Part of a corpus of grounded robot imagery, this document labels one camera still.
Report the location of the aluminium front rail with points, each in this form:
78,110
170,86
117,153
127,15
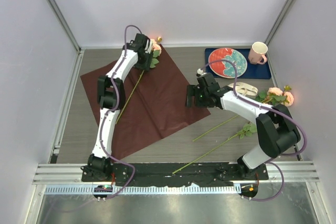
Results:
61,179

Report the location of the blue tray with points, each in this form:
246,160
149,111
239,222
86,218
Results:
253,71

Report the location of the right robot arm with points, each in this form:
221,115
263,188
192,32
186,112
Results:
276,130

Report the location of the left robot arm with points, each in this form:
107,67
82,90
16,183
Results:
111,99

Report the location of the pink mug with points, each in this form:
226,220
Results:
257,54

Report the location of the red and teal plate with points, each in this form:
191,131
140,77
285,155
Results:
221,60

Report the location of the cream ribbon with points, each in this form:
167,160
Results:
244,89

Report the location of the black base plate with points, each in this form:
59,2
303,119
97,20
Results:
205,174

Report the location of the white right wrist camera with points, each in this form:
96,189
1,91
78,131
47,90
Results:
200,72

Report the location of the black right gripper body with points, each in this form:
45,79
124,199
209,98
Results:
201,100

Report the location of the dark red wrapping paper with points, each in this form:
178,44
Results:
156,126

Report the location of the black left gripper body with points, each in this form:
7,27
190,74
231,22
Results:
143,64

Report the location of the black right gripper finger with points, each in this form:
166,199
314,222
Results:
190,102
190,91

